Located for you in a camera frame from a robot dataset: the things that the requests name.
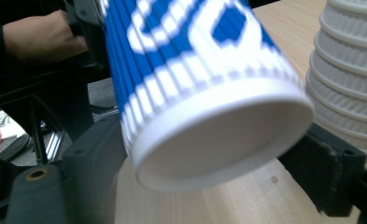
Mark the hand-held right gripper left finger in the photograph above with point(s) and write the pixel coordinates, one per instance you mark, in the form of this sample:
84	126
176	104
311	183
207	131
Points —
94	174

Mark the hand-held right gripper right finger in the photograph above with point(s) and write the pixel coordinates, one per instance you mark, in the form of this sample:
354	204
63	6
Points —
330	174

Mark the blue and white ribbed cup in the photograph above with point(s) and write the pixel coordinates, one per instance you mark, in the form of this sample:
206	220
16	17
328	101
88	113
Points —
178	43

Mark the black metal stand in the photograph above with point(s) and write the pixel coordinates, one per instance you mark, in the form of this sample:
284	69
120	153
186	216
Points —
47	102

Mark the aluminium rail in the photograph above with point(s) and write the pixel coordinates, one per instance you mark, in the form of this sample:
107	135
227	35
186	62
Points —
54	146

